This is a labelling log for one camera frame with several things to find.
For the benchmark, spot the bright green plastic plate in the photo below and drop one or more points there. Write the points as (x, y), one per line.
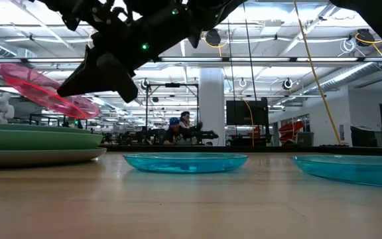
(28, 141)

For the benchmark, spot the teal transparent plastic plate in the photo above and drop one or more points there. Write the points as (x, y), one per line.
(360, 171)
(184, 164)

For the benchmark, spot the black cylindrical unit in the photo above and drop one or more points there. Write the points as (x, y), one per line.
(363, 136)

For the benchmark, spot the black monitor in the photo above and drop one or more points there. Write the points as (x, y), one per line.
(240, 113)

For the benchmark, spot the white robot figure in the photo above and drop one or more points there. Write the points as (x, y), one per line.
(0, 109)

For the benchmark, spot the large grey plastic plate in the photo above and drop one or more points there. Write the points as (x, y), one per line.
(28, 157)

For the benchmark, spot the red equipment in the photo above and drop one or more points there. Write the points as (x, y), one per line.
(290, 127)

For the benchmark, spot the pink transparent plastic plate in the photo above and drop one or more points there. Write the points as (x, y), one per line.
(35, 88)

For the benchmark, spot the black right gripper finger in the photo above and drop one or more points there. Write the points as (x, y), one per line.
(85, 76)
(118, 76)

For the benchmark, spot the black metal stand frame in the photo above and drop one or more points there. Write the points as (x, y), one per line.
(172, 85)

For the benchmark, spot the black metal table frame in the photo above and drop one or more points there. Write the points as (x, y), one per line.
(343, 150)

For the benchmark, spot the person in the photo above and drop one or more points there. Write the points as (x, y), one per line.
(185, 117)
(171, 132)

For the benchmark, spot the black background robot arm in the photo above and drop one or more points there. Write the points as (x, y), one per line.
(209, 134)

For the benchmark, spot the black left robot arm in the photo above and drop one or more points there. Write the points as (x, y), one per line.
(71, 20)

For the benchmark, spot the grey bin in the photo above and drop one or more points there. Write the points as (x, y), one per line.
(305, 139)

